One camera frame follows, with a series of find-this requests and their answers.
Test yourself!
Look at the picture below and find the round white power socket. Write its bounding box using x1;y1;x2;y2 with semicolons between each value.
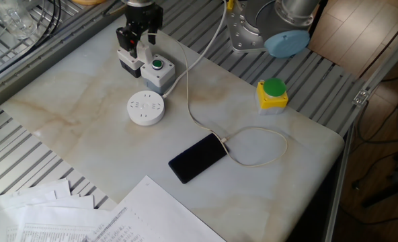
126;89;165;127

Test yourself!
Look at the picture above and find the thick white socket cord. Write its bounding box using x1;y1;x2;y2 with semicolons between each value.
161;0;228;99

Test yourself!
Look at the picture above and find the white box green button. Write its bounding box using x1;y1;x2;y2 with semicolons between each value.
140;54;176;95

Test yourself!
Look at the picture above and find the black cable bundle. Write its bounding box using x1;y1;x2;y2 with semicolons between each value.
0;0;63;85

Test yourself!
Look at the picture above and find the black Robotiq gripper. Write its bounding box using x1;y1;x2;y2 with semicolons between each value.
116;2;163;58

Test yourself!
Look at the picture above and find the yellow box green mushroom button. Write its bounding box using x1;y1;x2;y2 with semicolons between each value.
255;77;289;116

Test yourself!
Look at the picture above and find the paper sheet with printed table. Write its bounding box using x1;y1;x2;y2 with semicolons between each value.
13;205;119;242

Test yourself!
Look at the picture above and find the thin white charging cable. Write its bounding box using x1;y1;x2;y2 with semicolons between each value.
141;32;288;168

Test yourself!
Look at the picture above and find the paper sheet with text list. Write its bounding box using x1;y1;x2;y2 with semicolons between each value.
84;175;227;242

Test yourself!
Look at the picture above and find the white box red button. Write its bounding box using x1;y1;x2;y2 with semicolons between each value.
116;46;145;79

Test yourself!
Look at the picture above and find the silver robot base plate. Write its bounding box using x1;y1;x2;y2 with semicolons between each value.
225;0;278;54

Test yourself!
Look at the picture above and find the aluminium table rail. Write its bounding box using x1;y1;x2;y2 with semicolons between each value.
0;0;143;117

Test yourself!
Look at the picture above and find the aluminium beam with corner bracket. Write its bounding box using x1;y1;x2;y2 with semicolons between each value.
323;19;398;242

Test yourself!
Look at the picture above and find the black chair base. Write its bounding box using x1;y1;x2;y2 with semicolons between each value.
352;139;398;209

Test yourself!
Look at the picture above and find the blank white paper sheet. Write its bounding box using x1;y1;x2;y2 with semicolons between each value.
12;177;72;200
0;194;95;211

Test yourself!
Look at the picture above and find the black smartphone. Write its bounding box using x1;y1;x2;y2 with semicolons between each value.
167;132;229;185

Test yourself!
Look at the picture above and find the white charger adapter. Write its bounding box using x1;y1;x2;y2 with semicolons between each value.
136;42;153;65

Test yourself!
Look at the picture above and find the white marble pattern board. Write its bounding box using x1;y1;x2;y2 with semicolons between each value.
0;11;345;242

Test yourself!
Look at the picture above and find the clear glass pitcher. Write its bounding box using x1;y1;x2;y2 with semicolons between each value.
0;0;38;40

